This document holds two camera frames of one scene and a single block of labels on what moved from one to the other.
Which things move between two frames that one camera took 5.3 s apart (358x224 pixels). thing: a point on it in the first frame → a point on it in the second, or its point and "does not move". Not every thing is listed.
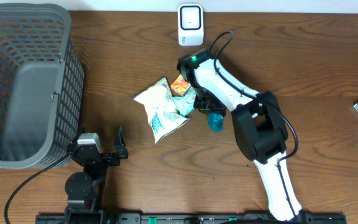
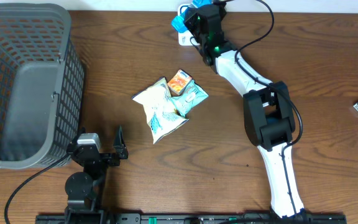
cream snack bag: [162, 109] does not move
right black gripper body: [206, 101] → [191, 20]
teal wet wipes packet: [185, 104] does not move
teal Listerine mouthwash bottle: [215, 121] → [178, 21]
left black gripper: [113, 159] does not move
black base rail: [184, 219] does not move
